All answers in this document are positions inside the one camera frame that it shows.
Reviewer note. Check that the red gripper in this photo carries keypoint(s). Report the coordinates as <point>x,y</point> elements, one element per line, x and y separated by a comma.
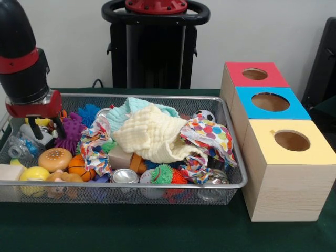
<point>34,110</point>

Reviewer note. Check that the crushed clear water bottle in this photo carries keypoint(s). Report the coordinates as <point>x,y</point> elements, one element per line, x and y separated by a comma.
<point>22,149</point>

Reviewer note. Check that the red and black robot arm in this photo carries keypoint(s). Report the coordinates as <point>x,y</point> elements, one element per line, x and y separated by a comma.
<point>21,52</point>

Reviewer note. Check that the silver mesh bin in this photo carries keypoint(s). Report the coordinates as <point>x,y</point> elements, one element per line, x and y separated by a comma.
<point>225,195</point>

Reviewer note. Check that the wooden box with three holes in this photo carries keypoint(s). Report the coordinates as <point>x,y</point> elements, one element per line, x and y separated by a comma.
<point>283,191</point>

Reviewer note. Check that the purple spiky ball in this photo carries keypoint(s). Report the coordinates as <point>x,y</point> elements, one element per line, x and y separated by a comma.
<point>74,128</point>

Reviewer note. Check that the blue spiky ball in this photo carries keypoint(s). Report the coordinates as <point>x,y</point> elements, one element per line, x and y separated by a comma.
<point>90,111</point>

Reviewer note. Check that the yellow ball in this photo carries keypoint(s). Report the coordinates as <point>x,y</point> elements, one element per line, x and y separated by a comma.
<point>34,173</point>

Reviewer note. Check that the small orange basketball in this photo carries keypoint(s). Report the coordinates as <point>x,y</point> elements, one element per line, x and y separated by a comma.
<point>78,168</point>

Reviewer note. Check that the brown monkey plush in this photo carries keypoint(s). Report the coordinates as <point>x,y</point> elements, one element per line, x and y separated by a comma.
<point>65,178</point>

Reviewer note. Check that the light blue muslin cloth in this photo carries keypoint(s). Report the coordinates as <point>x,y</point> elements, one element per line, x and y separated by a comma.
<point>118,115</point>

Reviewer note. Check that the silver drink can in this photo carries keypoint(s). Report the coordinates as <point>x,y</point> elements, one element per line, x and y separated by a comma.
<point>124,176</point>

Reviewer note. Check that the cream muslin cloth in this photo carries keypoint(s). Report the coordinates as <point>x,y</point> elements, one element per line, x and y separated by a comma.
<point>152,134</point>

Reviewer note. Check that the dark green table cloth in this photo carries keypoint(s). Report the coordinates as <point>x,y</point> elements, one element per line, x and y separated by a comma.
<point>325,113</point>
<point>131,231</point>

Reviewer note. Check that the small soccer ball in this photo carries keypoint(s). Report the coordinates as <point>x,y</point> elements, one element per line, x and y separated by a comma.
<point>206,114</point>

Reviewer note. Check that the polka dot paper napkin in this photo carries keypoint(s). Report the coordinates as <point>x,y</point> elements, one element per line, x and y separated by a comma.
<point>210,134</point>

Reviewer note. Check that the black panel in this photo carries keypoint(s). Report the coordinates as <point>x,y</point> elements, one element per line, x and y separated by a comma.
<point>323,65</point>

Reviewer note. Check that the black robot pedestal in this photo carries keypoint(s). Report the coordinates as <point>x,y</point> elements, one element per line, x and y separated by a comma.
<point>155,52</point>

